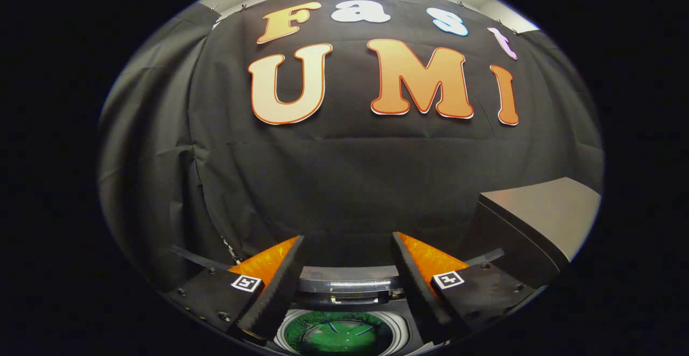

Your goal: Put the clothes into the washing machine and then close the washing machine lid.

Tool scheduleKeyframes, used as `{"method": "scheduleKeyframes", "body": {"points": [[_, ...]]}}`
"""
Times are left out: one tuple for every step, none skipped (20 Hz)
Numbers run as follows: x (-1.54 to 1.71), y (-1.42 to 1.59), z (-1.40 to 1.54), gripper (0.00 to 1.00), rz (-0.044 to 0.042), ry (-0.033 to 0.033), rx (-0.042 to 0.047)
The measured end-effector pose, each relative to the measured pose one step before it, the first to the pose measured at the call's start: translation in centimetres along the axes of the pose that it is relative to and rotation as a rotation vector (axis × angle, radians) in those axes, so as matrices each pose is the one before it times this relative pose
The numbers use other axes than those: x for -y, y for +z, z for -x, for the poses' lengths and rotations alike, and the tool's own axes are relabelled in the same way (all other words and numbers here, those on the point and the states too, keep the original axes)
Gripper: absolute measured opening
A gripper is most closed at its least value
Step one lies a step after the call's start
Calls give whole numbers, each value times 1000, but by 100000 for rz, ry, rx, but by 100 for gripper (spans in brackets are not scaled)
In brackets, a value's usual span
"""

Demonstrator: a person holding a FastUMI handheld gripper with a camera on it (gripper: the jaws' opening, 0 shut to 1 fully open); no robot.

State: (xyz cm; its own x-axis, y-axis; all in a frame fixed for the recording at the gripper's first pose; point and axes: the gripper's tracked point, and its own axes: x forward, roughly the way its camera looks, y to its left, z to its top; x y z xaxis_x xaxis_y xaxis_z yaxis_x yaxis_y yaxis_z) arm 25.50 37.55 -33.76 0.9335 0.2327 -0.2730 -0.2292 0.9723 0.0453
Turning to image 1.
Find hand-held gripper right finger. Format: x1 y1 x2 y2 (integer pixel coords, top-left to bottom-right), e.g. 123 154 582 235
391 232 540 346

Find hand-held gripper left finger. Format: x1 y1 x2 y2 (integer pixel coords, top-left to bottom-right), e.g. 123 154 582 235
160 235 306 345

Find washing machine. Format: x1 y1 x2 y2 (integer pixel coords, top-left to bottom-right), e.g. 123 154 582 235
269 264 431 356

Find transparent washing machine lid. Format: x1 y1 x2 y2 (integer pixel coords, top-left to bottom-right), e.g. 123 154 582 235
298 264 405 307

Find green polo shirt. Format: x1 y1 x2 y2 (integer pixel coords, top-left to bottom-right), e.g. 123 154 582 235
300 320 378 355

